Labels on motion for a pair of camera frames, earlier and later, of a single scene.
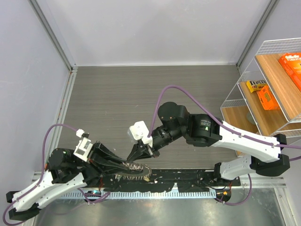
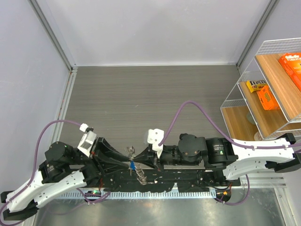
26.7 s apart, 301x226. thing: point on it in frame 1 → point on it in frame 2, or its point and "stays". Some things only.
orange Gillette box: [291, 62] stays
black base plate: [157, 180] stays
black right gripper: [141, 151] → [150, 157]
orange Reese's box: [267, 100] stays
